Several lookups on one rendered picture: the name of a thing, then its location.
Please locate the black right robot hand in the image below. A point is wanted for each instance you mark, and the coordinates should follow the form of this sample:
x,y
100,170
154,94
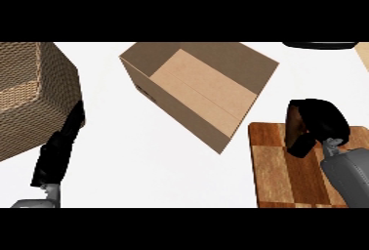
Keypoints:
x,y
323,120

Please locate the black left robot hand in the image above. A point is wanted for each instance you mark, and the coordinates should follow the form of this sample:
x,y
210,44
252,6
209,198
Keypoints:
x,y
58,153

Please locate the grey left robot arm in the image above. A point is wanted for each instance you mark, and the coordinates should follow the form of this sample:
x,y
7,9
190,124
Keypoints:
x,y
41,198

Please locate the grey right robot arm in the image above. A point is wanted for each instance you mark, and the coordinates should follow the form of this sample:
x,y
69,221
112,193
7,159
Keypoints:
x,y
349,172

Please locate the checkered wooden cutting board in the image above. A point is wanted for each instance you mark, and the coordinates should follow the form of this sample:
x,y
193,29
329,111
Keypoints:
x,y
284,169

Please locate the pale wooden board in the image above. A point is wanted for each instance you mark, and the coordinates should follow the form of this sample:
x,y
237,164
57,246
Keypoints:
x,y
364,55

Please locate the open brown cardboard box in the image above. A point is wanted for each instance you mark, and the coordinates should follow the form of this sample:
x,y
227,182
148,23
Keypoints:
x,y
202,91

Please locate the woven wicker basket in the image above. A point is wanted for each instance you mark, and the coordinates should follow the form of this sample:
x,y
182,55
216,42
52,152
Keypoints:
x,y
33,97

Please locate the black round object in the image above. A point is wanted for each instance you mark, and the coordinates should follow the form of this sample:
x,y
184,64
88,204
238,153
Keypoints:
x,y
320,45

